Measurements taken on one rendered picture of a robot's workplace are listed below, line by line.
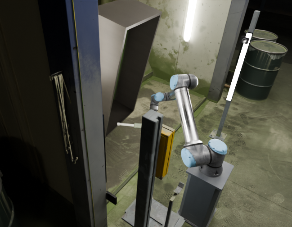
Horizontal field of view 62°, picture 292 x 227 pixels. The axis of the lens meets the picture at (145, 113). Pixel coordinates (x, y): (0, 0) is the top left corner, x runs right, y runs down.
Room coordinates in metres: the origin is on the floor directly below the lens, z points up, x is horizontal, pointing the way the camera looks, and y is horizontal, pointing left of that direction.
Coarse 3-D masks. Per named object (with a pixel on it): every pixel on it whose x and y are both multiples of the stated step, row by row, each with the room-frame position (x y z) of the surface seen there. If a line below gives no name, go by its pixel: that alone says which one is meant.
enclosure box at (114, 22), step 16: (128, 0) 2.32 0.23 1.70; (112, 16) 1.88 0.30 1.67; (128, 16) 1.96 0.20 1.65; (144, 16) 2.06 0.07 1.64; (160, 16) 2.28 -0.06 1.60; (112, 32) 1.80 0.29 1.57; (128, 32) 2.44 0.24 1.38; (144, 32) 2.36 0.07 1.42; (112, 48) 1.80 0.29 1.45; (128, 48) 2.43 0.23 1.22; (144, 48) 2.35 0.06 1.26; (112, 64) 1.80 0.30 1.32; (128, 64) 2.43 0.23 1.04; (144, 64) 2.35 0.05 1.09; (112, 80) 1.80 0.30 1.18; (128, 80) 2.43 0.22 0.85; (112, 96) 1.81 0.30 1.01; (128, 96) 2.43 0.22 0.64; (112, 112) 2.29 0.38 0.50; (128, 112) 2.35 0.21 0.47; (112, 128) 2.03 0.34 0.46
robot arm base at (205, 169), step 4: (200, 168) 1.39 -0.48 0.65; (204, 168) 1.36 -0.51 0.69; (208, 168) 1.35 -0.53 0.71; (212, 168) 1.34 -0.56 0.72; (216, 168) 1.34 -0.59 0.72; (220, 168) 1.36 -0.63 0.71; (204, 172) 1.35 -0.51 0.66; (208, 172) 1.33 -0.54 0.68; (212, 172) 1.33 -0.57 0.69; (216, 172) 1.34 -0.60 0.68; (220, 172) 1.35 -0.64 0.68; (208, 176) 1.32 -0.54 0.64; (212, 176) 1.32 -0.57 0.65; (216, 176) 1.32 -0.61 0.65
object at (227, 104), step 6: (258, 12) 2.59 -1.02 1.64; (252, 18) 2.61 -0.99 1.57; (252, 24) 2.60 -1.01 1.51; (252, 30) 2.59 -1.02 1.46; (246, 54) 2.62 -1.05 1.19; (228, 102) 2.60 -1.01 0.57; (228, 108) 2.59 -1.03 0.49; (222, 114) 2.61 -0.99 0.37; (222, 120) 2.60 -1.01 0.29; (222, 126) 2.59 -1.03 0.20
